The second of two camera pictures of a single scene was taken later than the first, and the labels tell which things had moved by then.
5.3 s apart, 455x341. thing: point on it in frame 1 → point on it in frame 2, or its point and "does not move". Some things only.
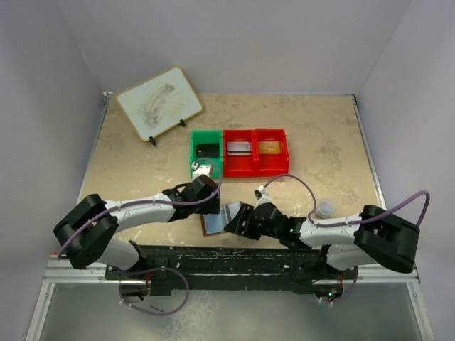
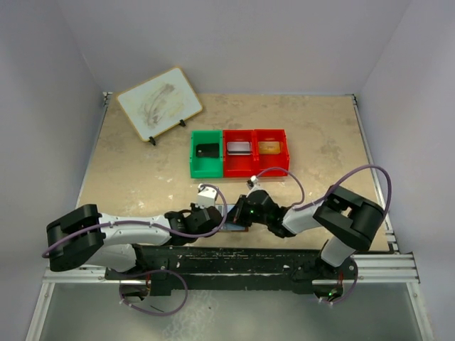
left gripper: x=211 y=206 → x=195 y=209
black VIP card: x=207 y=150 does not move
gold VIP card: x=269 y=148 does not move
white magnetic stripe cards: x=238 y=148 does not move
